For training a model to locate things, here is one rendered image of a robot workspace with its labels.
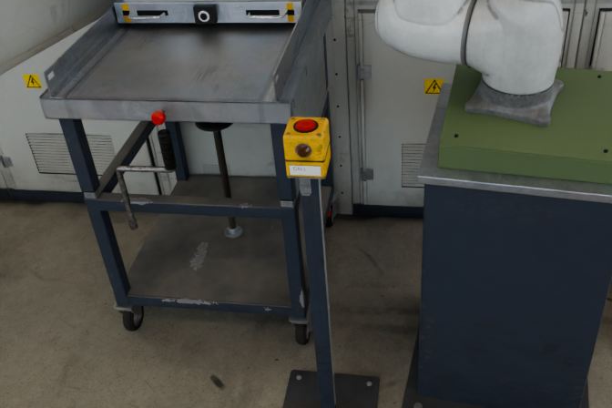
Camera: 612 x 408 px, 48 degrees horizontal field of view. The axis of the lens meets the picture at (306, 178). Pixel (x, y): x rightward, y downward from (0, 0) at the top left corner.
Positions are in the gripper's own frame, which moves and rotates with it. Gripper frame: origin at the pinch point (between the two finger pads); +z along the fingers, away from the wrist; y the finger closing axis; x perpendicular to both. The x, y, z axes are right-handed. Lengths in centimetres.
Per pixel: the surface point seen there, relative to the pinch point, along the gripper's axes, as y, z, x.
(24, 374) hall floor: -17, 157, -31
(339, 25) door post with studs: -39, 25, 20
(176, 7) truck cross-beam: -56, 46, -24
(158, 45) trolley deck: -49, 56, -29
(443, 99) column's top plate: 13.4, 16.9, -3.1
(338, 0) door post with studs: -41.4, 19.3, 15.4
